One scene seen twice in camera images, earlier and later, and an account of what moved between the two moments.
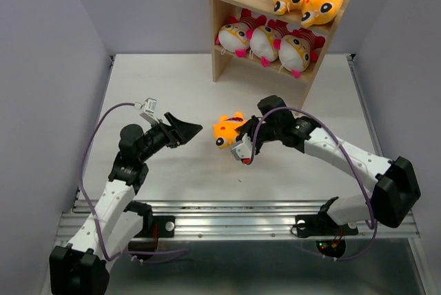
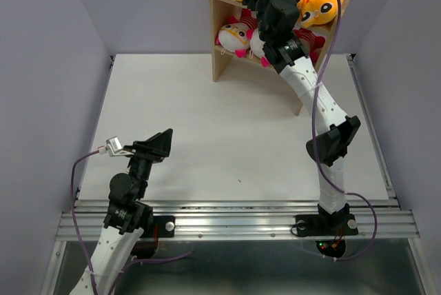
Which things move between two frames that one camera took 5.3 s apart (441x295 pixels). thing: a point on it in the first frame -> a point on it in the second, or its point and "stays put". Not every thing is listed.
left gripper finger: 175,143 -> 149,158
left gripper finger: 181,130 -> 158,145
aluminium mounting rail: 241,220 stays put
